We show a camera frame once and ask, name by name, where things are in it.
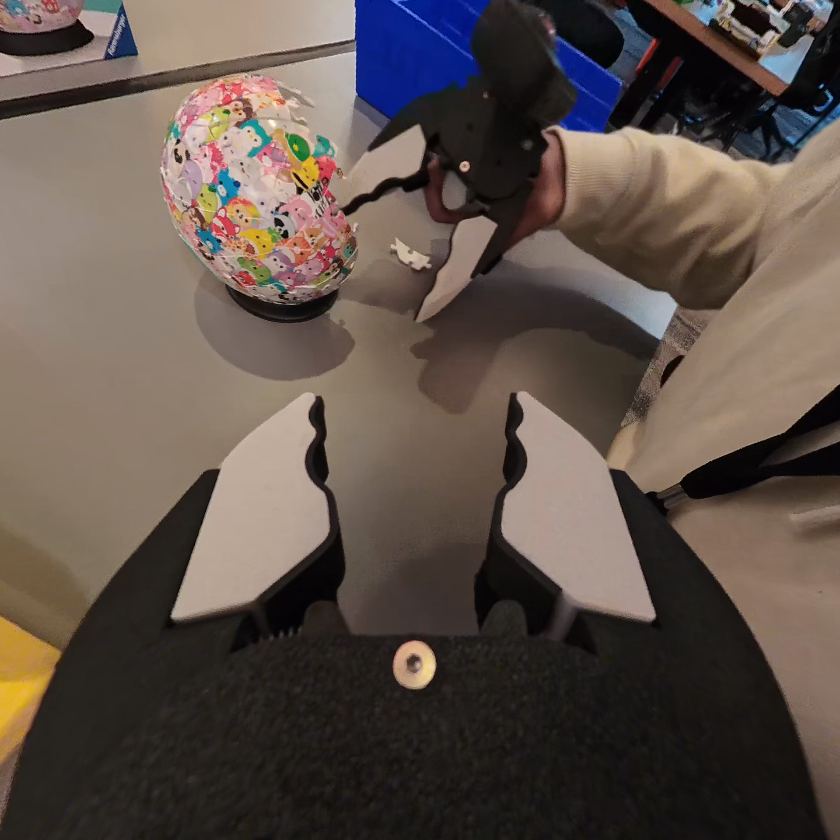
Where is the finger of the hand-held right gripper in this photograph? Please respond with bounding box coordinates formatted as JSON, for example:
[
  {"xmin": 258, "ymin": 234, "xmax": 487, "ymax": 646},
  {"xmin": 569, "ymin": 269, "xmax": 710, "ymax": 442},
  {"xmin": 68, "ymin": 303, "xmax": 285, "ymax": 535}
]
[
  {"xmin": 339, "ymin": 122, "xmax": 434, "ymax": 217},
  {"xmin": 415, "ymin": 214, "xmax": 500, "ymax": 324}
]

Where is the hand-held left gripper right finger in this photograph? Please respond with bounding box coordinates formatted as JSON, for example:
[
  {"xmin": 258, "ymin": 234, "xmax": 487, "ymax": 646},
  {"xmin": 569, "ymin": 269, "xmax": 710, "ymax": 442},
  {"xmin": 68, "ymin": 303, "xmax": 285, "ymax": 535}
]
[{"xmin": 476, "ymin": 392, "xmax": 657, "ymax": 628}]

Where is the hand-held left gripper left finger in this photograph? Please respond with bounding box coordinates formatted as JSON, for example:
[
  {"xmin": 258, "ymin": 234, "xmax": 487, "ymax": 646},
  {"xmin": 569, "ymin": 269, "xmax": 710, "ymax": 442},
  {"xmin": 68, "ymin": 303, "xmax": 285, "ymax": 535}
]
[{"xmin": 171, "ymin": 394, "xmax": 346, "ymax": 628}]

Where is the white puzzle piece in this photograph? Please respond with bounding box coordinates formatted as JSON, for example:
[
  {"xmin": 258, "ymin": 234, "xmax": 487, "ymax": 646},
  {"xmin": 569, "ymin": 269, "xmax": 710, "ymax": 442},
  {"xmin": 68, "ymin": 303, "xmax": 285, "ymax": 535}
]
[{"xmin": 390, "ymin": 237, "xmax": 434, "ymax": 273}]

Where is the colourful puzzle ball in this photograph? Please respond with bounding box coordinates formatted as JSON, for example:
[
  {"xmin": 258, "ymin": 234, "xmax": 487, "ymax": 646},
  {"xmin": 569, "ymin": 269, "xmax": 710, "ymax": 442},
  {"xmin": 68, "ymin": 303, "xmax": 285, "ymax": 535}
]
[{"xmin": 161, "ymin": 75, "xmax": 359, "ymax": 305}]

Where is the black ball stand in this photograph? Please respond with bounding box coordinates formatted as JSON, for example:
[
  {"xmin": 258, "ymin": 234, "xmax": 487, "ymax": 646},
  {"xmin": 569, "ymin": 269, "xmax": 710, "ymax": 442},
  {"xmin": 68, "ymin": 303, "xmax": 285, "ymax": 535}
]
[{"xmin": 226, "ymin": 287, "xmax": 340, "ymax": 324}]

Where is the person's right forearm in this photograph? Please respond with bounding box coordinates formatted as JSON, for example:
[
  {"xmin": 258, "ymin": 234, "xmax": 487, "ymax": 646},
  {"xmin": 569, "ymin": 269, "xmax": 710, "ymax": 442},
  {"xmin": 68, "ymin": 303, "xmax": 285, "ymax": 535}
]
[{"xmin": 549, "ymin": 125, "xmax": 840, "ymax": 311}]

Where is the puzzle box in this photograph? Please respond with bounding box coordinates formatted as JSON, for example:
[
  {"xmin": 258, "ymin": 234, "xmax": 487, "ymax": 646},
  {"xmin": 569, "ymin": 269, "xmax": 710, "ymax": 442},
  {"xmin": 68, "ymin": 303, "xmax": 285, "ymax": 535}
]
[{"xmin": 0, "ymin": 0, "xmax": 139, "ymax": 77}]

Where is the person's right hand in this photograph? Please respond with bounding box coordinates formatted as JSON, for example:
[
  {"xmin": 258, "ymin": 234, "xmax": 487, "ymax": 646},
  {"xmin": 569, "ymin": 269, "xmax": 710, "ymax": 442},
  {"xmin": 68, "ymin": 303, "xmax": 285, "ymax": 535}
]
[{"xmin": 423, "ymin": 129, "xmax": 568, "ymax": 244}]

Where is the blue plastic bin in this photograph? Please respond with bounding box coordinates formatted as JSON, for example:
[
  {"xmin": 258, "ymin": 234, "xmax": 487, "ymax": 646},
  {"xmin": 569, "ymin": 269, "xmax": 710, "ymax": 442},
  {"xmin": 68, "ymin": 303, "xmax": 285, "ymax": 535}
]
[{"xmin": 355, "ymin": 0, "xmax": 624, "ymax": 132}]

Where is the black office chair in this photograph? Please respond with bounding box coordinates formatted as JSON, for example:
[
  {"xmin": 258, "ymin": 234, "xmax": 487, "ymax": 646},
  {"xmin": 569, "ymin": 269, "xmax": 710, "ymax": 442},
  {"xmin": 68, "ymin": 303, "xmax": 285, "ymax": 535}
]
[{"xmin": 539, "ymin": 0, "xmax": 627, "ymax": 69}]

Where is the beige hoodie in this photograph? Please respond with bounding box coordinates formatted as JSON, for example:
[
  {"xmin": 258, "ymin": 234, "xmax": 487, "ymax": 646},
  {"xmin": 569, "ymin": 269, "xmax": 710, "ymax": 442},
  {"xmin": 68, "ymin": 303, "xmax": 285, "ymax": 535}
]
[{"xmin": 611, "ymin": 132, "xmax": 840, "ymax": 840}]

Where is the wooden desk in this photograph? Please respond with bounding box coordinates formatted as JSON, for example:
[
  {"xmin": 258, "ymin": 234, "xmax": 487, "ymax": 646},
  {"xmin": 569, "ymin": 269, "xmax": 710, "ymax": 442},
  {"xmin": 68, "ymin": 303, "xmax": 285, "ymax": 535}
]
[{"xmin": 644, "ymin": 0, "xmax": 840, "ymax": 99}]

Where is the yellow plastic bin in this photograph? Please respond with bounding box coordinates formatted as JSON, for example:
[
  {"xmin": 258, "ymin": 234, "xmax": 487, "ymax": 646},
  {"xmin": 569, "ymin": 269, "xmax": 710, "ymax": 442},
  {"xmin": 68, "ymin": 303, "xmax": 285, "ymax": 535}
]
[{"xmin": 0, "ymin": 617, "xmax": 64, "ymax": 769}]

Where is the black lanyard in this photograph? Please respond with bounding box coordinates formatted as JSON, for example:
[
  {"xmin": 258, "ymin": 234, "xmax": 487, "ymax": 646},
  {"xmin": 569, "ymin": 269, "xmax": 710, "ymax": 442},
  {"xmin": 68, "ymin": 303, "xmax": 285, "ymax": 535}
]
[{"xmin": 650, "ymin": 388, "xmax": 840, "ymax": 513}]

